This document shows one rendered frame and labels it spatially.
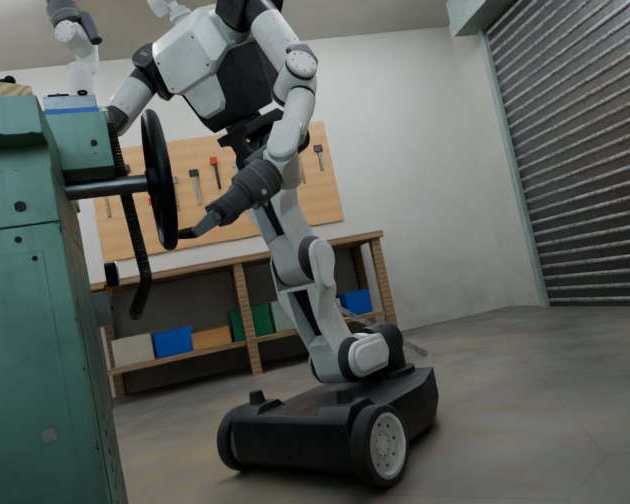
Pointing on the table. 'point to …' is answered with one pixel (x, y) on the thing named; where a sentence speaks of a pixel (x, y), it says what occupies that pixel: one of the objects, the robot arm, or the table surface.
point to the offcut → (11, 90)
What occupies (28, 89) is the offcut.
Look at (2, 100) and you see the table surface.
